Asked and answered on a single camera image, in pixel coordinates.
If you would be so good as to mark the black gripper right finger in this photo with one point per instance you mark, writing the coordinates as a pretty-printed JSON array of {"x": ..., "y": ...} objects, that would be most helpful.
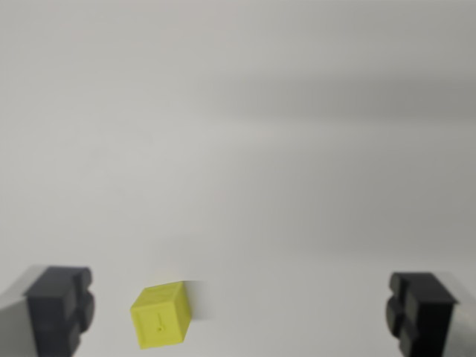
[{"x": 427, "y": 316}]

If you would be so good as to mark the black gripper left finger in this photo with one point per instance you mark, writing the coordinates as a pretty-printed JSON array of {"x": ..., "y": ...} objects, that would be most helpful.
[{"x": 56, "y": 312}]

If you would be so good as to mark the yellow cube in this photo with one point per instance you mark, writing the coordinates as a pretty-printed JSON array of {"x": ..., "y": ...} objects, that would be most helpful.
[{"x": 160, "y": 316}]

